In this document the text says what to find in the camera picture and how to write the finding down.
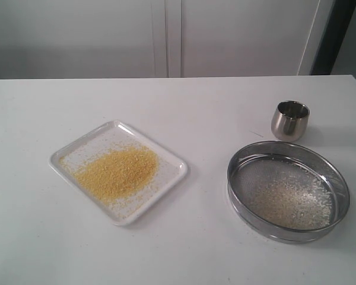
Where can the yellow grain pile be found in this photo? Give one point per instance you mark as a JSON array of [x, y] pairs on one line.
[[122, 178]]

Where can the stainless steel cup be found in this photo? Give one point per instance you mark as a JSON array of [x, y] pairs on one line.
[[290, 120]]

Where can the round metal sieve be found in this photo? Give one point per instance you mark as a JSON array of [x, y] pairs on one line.
[[267, 161]]

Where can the white rice grains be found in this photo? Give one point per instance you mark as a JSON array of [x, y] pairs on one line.
[[301, 204]]

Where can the white square tray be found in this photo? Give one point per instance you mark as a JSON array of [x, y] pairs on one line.
[[114, 131]]

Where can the white cabinet doors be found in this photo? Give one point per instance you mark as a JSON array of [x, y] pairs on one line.
[[144, 39]]

